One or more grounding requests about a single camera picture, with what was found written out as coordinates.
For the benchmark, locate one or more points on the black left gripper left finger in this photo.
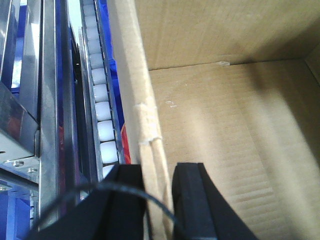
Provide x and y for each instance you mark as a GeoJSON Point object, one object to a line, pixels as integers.
{"type": "Point", "coordinates": [103, 215]}

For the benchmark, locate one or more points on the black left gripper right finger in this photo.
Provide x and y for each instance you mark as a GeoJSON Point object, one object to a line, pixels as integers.
{"type": "Point", "coordinates": [201, 209]}

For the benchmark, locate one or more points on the brown cardboard carton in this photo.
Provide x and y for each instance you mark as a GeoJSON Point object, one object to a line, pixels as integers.
{"type": "Point", "coordinates": [234, 84]}

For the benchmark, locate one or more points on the stainless steel shelf rail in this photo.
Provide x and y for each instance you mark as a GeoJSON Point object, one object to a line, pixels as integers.
{"type": "Point", "coordinates": [38, 128]}

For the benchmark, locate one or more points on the white roller track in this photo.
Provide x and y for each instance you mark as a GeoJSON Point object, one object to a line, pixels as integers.
{"type": "Point", "coordinates": [99, 97]}

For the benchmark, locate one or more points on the red snack bag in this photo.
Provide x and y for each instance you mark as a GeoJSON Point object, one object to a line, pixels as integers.
{"type": "Point", "coordinates": [125, 144]}

